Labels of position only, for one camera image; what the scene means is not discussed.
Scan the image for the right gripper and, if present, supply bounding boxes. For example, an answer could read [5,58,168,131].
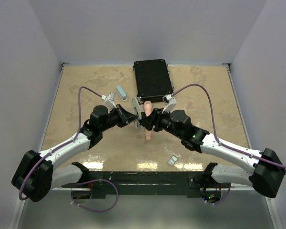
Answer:
[139,107,184,140]

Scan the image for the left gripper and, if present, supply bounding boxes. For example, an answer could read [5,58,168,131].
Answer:
[100,104,139,132]

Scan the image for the light blue stapler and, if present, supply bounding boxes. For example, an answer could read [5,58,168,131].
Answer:
[116,85,128,102]

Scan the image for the grey stapler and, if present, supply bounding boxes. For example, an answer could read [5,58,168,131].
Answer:
[132,97,143,129]

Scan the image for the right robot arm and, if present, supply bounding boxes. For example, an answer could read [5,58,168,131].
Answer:
[139,108,286,198]

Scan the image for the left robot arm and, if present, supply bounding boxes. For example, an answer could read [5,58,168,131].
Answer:
[11,104,138,202]

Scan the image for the pink toy microphone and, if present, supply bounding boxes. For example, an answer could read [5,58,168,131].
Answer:
[143,101,153,141]

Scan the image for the black hard case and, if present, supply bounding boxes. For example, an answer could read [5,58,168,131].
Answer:
[133,59,174,103]

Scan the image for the staple strips near front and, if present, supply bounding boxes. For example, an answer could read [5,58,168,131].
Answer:
[168,155,178,166]

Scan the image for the black base bar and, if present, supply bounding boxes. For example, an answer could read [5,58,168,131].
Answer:
[62,171,229,198]

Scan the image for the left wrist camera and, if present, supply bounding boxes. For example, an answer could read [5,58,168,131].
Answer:
[104,92,116,111]

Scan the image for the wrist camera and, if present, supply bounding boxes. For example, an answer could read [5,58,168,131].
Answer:
[104,92,116,111]
[162,94,177,113]

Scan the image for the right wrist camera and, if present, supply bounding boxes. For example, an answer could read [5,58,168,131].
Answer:
[162,94,177,113]

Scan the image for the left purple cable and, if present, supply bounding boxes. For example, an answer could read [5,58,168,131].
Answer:
[19,86,105,200]

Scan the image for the purple cable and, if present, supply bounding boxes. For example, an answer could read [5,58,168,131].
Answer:
[19,86,105,200]
[171,84,286,174]

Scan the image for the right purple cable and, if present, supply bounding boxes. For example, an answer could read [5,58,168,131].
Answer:
[171,84,286,174]

